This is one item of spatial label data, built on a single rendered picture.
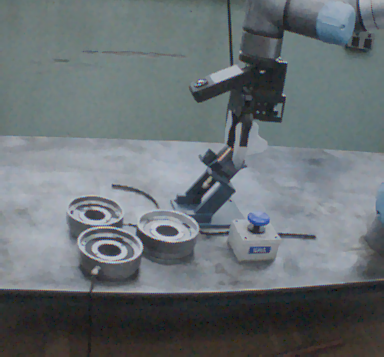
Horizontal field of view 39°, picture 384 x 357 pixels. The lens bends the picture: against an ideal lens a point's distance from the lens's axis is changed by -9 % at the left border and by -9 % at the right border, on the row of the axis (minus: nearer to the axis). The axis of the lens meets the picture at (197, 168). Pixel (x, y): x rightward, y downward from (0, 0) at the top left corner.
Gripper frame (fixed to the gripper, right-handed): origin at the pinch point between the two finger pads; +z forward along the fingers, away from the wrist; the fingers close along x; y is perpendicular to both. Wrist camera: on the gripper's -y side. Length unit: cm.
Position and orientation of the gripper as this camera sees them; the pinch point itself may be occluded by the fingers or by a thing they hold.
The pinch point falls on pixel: (230, 157)
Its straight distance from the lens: 107.6
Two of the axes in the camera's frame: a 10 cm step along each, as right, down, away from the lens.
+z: -1.4, 9.0, 4.1
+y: 9.6, 0.2, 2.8
